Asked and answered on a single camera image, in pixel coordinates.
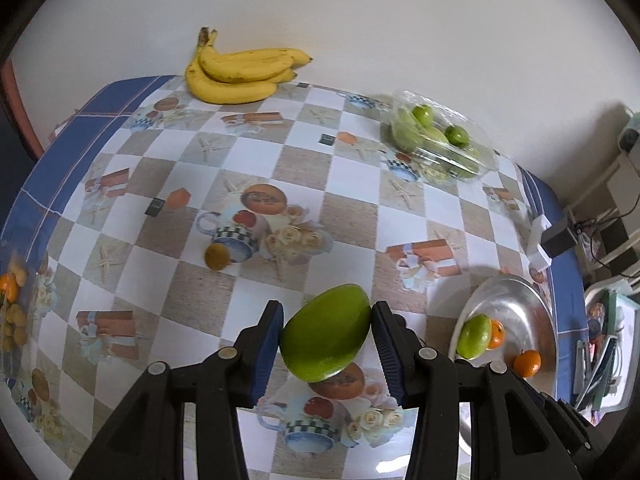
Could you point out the colourful box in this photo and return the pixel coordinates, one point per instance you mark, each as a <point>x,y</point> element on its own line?
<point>595,320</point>

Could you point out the checkered printed tablecloth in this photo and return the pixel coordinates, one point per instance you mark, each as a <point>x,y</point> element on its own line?
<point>350,210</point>

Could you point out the small brown fruit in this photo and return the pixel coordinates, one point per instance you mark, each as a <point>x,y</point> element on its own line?
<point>217,256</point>

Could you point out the yellow banana bunch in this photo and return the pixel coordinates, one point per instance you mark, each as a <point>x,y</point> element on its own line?
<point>235,67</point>

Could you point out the red-brown chair back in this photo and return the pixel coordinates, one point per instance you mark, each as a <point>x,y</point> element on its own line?
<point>15,105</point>

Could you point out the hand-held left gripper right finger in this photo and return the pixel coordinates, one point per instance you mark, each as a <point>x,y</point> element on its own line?
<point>387,350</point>

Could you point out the round metal bowl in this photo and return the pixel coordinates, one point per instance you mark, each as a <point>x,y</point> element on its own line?
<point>505,300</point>

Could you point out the green mango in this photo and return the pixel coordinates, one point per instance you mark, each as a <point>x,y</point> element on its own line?
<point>474,337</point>
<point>325,335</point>

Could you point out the white shelf unit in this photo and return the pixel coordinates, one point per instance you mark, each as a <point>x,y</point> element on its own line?
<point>622,185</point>

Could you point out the white plastic basket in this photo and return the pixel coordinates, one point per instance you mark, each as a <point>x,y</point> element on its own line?
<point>627,390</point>

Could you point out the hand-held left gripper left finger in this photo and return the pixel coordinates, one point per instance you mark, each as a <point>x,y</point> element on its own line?
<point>267,350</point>

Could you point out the clear plastic clamshell container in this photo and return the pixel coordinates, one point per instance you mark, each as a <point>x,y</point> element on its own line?
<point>400,97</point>

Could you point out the orange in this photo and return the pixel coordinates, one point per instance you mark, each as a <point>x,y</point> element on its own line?
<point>498,335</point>
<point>7,287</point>
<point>527,364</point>

